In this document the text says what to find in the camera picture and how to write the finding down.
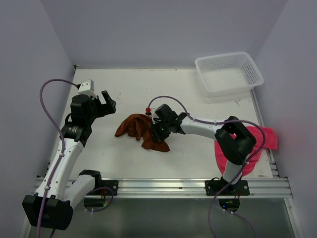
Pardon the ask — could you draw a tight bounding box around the brown towel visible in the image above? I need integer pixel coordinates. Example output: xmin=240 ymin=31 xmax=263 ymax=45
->
xmin=114 ymin=114 xmax=170 ymax=152

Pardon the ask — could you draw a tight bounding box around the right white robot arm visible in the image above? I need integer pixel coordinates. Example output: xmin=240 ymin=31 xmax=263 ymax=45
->
xmin=147 ymin=104 xmax=257 ymax=195

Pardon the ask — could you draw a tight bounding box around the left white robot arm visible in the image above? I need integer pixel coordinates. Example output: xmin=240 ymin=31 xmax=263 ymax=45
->
xmin=22 ymin=91 xmax=116 ymax=230

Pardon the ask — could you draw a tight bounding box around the white plastic basket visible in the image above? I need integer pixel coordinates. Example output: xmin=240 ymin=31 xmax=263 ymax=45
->
xmin=195 ymin=52 xmax=264 ymax=97

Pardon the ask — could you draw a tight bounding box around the pink towel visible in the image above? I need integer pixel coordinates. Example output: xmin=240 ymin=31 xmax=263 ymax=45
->
xmin=214 ymin=125 xmax=278 ymax=178

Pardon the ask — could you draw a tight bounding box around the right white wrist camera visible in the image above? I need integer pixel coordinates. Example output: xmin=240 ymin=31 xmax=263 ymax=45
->
xmin=151 ymin=108 xmax=159 ymax=123

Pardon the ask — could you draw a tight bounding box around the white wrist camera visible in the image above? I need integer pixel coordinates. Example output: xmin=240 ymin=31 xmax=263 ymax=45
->
xmin=151 ymin=108 xmax=159 ymax=123
xmin=78 ymin=79 xmax=96 ymax=98

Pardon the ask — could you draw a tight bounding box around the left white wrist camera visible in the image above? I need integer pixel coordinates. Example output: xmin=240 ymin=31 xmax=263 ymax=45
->
xmin=78 ymin=79 xmax=96 ymax=98

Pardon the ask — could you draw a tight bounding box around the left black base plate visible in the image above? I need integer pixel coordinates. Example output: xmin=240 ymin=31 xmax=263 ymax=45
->
xmin=94 ymin=179 xmax=119 ymax=196

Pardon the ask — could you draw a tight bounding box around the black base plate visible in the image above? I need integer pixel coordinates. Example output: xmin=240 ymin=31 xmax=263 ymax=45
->
xmin=94 ymin=179 xmax=119 ymax=196
xmin=205 ymin=178 xmax=250 ymax=196

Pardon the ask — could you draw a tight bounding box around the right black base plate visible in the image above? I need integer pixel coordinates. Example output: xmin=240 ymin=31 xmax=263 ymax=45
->
xmin=205 ymin=178 xmax=250 ymax=196

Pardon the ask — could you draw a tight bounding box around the aluminium mounting rail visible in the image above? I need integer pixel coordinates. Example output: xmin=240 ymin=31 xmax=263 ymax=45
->
xmin=33 ymin=176 xmax=294 ymax=199

